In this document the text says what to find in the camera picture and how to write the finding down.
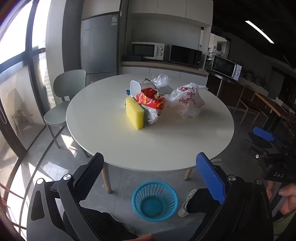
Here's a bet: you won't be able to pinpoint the silver foil wrapper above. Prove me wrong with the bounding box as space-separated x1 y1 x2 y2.
141 78 160 92

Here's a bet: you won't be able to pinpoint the wooden dining table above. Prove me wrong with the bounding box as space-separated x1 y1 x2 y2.
253 91 296 131

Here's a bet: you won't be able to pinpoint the yellow green sponge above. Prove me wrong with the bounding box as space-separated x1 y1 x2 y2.
125 97 146 131

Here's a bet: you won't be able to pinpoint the black countertop box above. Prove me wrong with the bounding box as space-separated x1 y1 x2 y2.
122 54 144 62

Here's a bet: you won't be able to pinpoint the black framed window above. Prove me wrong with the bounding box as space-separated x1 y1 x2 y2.
0 0 49 241

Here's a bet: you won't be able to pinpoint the white round table wooden legs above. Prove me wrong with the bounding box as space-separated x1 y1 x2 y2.
66 74 234 193

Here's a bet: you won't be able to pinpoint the person's left leg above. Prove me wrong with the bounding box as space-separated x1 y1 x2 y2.
62 206 139 241

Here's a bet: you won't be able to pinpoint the white plastic bag red print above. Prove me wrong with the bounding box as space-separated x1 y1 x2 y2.
165 83 208 120

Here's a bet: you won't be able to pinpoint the silver refrigerator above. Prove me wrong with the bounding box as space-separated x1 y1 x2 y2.
80 14 121 87

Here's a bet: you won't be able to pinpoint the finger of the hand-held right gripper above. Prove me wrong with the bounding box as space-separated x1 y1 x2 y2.
248 133 281 153
253 127 276 142

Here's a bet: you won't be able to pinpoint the person's leg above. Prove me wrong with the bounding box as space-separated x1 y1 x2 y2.
185 188 220 214
62 206 139 241

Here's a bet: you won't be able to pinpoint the person's right hand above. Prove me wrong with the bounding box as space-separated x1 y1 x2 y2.
266 179 296 216

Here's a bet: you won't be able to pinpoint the wooden dining chair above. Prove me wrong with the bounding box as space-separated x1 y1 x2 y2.
239 85 263 126

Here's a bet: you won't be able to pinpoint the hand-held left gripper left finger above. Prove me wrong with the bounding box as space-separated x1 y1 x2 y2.
26 152 139 241

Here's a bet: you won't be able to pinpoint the person's right leg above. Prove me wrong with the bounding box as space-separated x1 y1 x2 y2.
185 188 220 214

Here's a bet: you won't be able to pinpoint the clear plastic wrapper gold print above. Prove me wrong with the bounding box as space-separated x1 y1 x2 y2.
153 74 173 94

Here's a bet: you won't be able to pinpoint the ceiling light bar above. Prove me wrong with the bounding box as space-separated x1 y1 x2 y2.
245 20 275 44

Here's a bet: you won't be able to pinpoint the white plastic container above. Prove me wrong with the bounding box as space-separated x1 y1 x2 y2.
129 80 141 98

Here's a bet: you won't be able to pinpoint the person's shoe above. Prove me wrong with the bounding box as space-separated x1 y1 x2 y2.
110 215 135 234
178 189 198 217

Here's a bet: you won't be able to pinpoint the person's right shoe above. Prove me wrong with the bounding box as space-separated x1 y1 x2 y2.
178 189 198 217

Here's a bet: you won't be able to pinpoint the person's left shoe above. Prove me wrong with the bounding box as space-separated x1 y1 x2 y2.
110 215 135 234

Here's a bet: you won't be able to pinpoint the green potted plant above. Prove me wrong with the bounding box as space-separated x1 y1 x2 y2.
205 47 217 68

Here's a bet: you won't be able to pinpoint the white wall cabinets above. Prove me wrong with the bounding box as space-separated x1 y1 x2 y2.
120 0 213 26

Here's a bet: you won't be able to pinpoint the wooden top kitchen counter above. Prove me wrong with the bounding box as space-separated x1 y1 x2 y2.
120 61 210 87

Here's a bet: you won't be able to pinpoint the black microwave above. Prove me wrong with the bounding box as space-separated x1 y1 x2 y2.
169 45 203 67

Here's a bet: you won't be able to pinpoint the red snack wrapper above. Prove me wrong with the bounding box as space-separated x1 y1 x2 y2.
135 88 167 125

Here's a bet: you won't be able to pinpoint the green plastic chair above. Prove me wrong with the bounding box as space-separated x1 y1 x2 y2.
44 70 89 158

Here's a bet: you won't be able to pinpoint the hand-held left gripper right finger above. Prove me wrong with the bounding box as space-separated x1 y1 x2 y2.
195 152 274 241

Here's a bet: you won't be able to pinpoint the blue plastic basket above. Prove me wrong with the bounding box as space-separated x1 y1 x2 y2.
132 181 179 220

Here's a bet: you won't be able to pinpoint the white microwave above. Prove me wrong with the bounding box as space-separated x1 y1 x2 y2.
131 42 165 61
211 55 242 81

